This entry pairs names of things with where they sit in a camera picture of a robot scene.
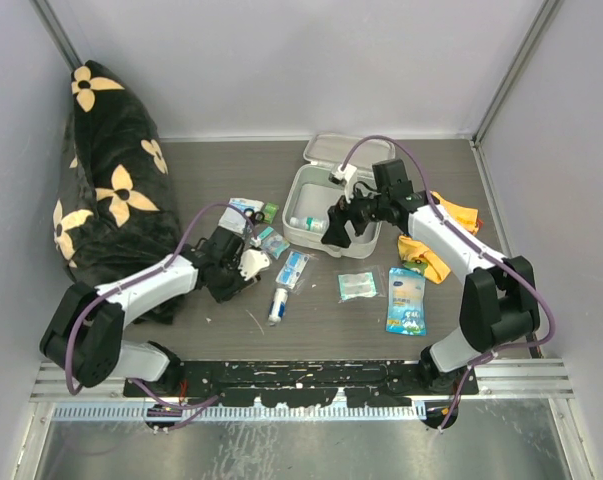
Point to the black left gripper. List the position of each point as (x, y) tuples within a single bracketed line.
[(221, 294)]

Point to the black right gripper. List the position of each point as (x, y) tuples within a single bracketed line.
[(338, 215)]

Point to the white bottle green label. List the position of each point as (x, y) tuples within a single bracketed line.
[(308, 223)]

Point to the grey medicine kit case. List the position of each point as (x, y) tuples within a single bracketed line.
[(312, 194)]

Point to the white gauze packet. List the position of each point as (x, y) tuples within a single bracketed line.
[(232, 220)]

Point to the medical tape roll packet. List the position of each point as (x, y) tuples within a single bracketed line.
[(273, 243)]

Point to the alcohol pads plastic bag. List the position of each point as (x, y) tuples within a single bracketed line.
[(296, 271)]

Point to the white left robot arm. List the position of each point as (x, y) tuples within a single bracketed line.
[(85, 334)]

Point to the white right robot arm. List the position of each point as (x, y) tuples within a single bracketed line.
[(497, 305)]

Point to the green plasters plastic bag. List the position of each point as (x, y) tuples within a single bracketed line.
[(362, 283)]

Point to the small green box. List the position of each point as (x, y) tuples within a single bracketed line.
[(269, 212)]

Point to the yellow cartoon cloth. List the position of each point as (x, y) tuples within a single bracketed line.
[(418, 257)]

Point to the blue cooling patch pouch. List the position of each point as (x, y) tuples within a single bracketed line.
[(405, 313)]

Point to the black floral plush blanket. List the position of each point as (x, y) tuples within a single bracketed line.
[(116, 212)]

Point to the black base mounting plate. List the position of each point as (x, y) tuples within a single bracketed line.
[(303, 383)]

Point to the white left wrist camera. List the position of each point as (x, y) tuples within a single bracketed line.
[(252, 262)]

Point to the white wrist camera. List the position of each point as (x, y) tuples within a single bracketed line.
[(344, 176), (252, 262)]

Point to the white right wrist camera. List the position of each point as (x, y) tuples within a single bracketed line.
[(344, 176)]

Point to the black handled scissors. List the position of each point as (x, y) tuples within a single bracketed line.
[(256, 217)]

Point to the white slotted cable duct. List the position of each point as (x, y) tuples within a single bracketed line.
[(149, 411)]

